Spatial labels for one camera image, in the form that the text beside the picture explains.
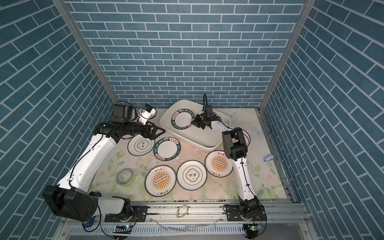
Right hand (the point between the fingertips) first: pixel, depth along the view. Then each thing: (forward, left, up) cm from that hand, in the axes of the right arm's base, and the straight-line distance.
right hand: (189, 120), depth 106 cm
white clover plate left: (-21, +32, -5) cm, 38 cm away
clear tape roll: (-41, +33, -7) cm, 53 cm away
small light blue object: (-23, -52, -5) cm, 57 cm away
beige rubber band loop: (-54, -6, -7) cm, 54 cm away
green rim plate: (+4, +6, -3) cm, 8 cm away
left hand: (-25, +11, +22) cm, 35 cm away
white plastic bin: (-12, -11, -6) cm, 18 cm away
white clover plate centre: (-37, -5, -6) cm, 38 cm away
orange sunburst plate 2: (-29, -21, -7) cm, 36 cm away
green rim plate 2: (-21, +13, -5) cm, 25 cm away
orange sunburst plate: (-42, +12, -6) cm, 44 cm away
